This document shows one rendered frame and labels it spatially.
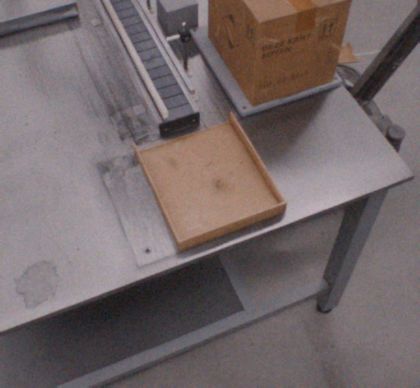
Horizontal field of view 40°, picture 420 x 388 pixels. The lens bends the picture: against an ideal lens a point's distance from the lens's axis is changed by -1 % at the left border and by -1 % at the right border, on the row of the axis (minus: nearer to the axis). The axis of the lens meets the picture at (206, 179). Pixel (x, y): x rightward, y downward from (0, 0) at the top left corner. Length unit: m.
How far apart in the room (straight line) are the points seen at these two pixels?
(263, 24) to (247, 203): 0.40
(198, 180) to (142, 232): 0.19
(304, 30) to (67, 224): 0.70
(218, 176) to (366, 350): 0.99
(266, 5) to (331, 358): 1.23
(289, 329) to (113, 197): 0.97
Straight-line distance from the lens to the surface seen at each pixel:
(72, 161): 1.45
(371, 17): 3.27
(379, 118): 2.34
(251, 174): 1.39
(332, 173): 1.42
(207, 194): 1.35
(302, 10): 1.37
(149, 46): 1.63
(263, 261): 2.22
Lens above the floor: 1.94
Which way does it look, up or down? 54 degrees down
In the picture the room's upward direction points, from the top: straight up
